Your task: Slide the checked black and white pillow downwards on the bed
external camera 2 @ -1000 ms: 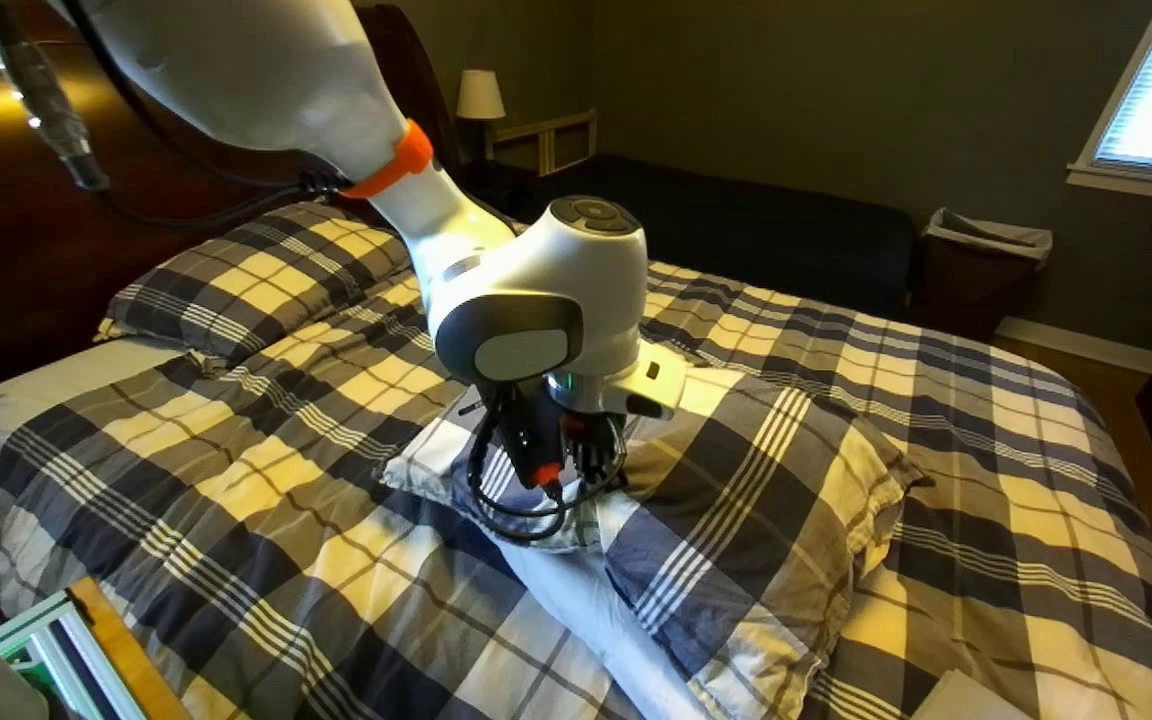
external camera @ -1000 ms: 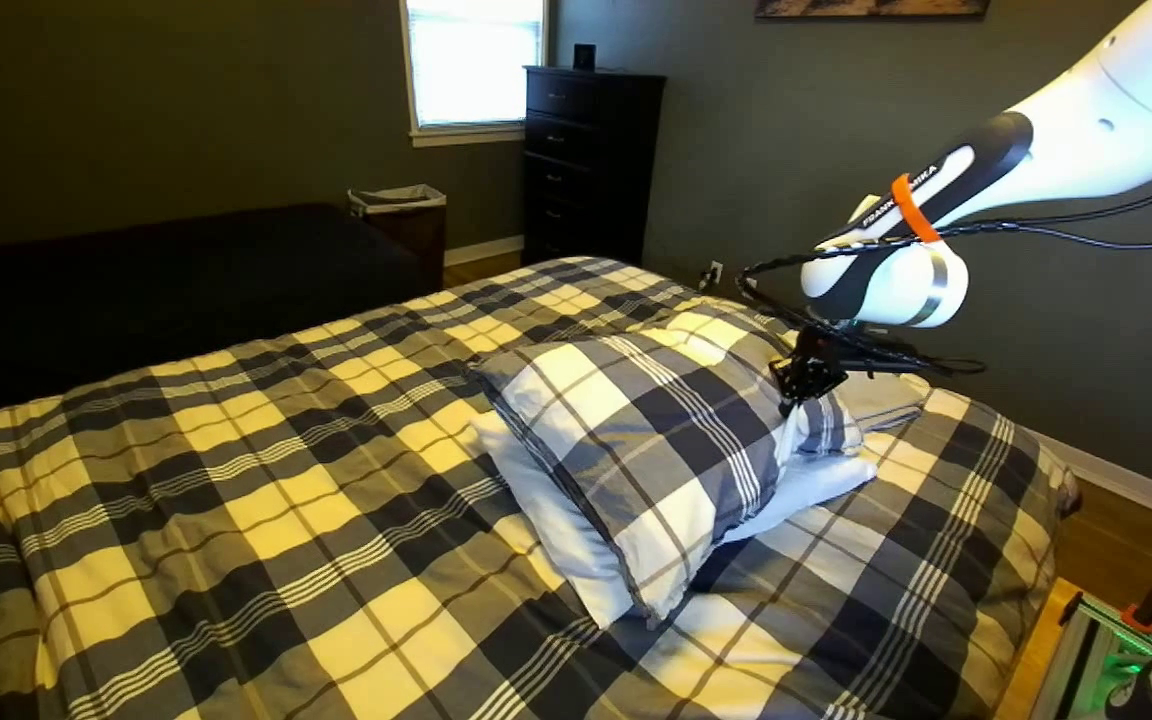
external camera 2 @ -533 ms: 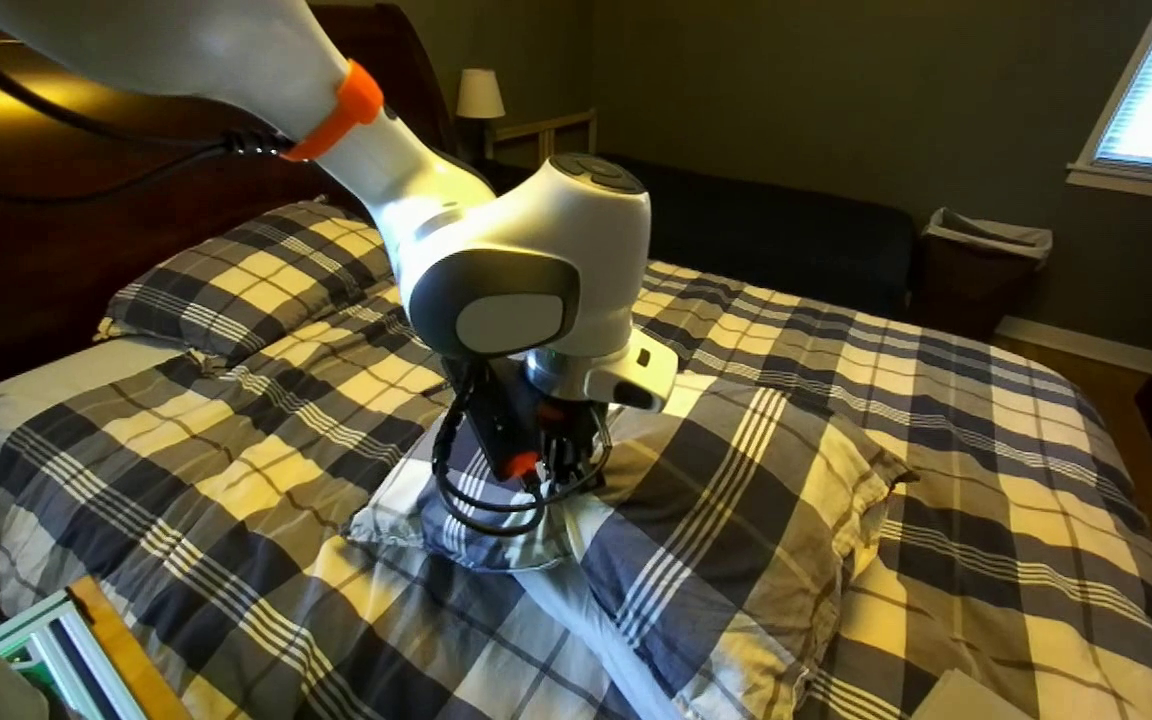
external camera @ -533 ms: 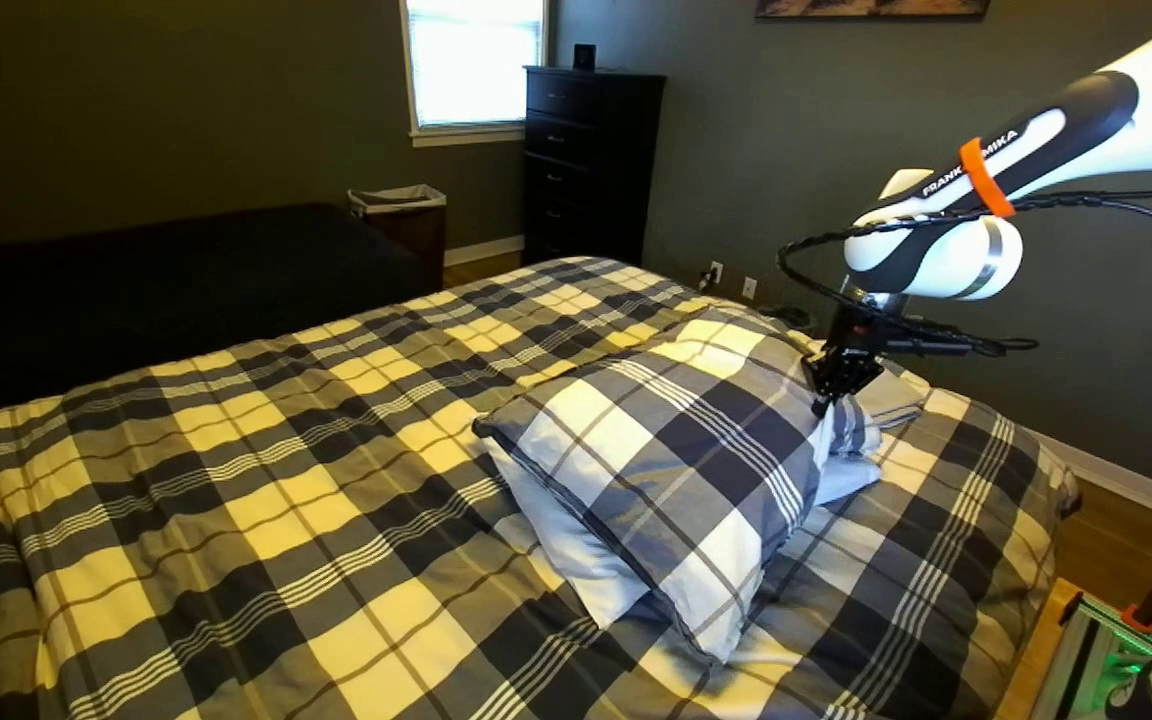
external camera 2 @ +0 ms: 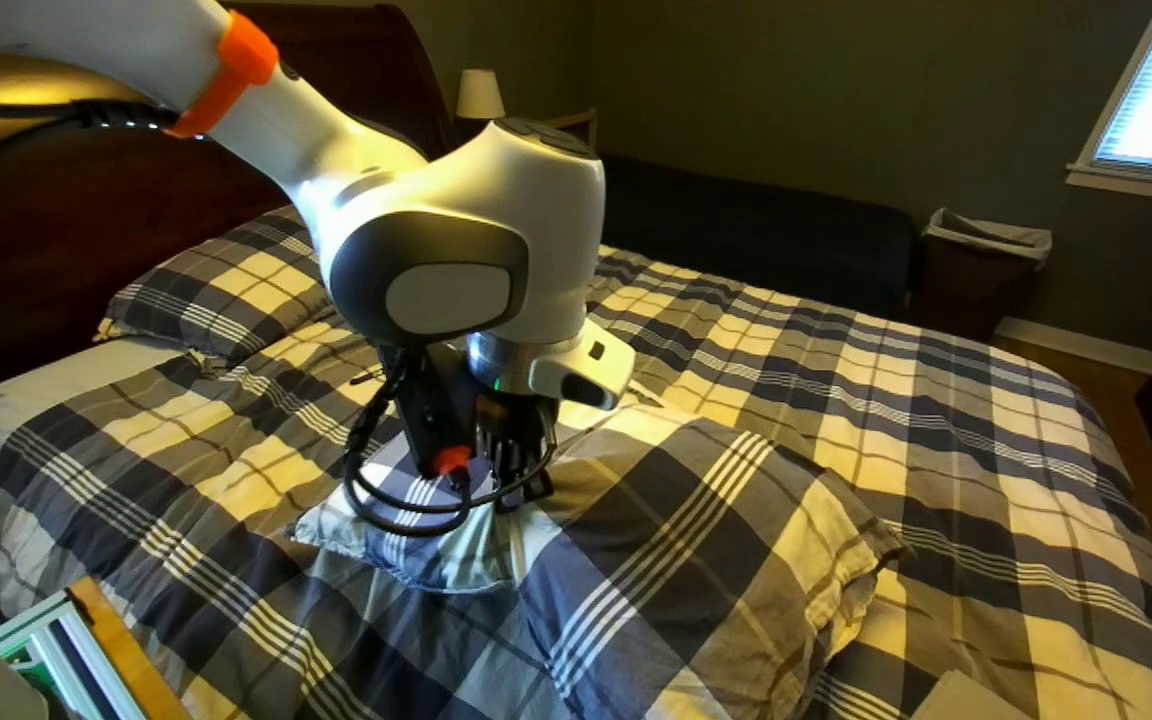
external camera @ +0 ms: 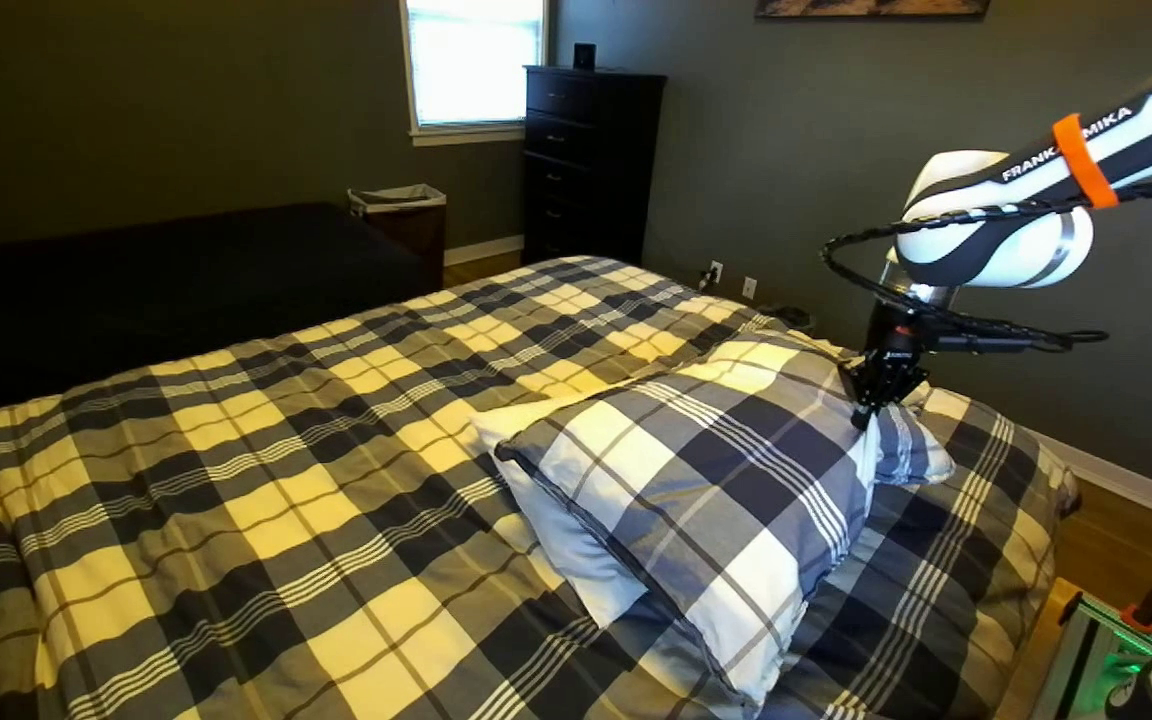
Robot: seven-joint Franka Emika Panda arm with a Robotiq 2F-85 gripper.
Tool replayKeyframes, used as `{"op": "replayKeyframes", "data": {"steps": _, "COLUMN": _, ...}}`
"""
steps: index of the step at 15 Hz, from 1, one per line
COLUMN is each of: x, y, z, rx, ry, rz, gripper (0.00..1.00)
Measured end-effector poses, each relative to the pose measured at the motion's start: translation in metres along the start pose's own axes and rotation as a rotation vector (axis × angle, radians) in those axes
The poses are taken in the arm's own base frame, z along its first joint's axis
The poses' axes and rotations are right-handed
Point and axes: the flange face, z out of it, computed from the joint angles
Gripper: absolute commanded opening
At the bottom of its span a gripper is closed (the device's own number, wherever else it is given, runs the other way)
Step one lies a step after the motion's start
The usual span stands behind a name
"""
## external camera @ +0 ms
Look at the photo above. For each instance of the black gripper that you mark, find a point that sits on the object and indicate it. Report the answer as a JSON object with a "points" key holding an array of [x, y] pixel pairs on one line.
{"points": [[901, 329]]}

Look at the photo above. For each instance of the checked black and white pillow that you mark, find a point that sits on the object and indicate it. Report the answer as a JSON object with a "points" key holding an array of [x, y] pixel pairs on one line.
{"points": [[708, 494]]}

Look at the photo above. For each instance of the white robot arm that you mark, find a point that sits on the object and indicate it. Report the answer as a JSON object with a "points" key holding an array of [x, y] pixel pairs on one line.
{"points": [[991, 224]]}

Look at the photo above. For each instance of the green box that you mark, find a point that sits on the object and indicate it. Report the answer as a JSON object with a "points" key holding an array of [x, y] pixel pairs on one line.
{"points": [[1096, 663]]}

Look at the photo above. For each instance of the light blue cloth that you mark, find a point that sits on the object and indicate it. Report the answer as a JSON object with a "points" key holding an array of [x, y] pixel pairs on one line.
{"points": [[578, 546]]}

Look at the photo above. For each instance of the tall black dresser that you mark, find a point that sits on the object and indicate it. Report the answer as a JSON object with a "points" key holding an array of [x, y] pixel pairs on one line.
{"points": [[597, 166]]}

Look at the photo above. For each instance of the small black dresser item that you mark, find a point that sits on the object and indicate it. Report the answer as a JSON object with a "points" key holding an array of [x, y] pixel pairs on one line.
{"points": [[587, 57]]}

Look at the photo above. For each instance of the dark hamper with cloth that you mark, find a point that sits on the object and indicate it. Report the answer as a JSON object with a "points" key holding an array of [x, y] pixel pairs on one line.
{"points": [[396, 224]]}

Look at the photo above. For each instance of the bright window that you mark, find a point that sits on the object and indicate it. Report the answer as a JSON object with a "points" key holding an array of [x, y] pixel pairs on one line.
{"points": [[478, 61]]}

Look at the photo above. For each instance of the yellow and black plaid comforter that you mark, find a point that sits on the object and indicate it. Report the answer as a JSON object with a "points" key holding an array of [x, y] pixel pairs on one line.
{"points": [[269, 441]]}

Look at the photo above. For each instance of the black futon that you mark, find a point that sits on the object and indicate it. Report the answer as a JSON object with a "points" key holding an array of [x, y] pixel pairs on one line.
{"points": [[139, 294]]}

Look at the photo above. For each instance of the wooden bed side rail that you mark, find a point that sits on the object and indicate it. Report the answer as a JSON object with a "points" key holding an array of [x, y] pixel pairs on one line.
{"points": [[1037, 654]]}

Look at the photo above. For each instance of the framed wall picture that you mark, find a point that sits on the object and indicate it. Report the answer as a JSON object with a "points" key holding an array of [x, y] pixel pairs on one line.
{"points": [[869, 6]]}

